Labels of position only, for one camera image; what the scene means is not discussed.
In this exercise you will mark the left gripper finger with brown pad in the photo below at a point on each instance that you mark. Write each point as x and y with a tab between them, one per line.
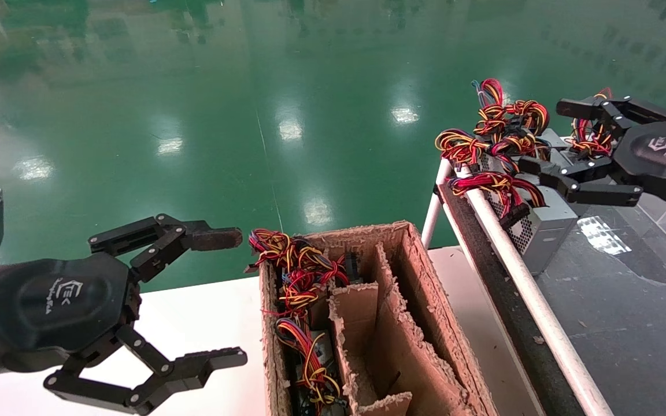
171	234

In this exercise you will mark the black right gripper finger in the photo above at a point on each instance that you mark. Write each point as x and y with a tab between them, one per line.
616	107
581	173

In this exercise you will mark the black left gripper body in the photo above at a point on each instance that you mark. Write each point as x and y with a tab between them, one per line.
50	300

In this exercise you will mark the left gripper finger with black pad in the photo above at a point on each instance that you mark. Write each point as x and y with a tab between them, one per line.
188	370

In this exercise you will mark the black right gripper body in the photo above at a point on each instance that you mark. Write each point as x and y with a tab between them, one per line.
662	159

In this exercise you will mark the grey power supply perforated side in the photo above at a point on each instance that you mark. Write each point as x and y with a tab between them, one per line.
463	144

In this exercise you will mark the brown cardboard divider insert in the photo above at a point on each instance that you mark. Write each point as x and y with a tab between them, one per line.
356	312

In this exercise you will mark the worn brown cardboard box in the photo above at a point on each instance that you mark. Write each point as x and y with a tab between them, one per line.
425	277

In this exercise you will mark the long white frame pipe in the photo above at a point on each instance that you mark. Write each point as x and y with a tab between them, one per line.
535	300

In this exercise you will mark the short white frame leg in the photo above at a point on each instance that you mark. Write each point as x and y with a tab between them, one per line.
432	219

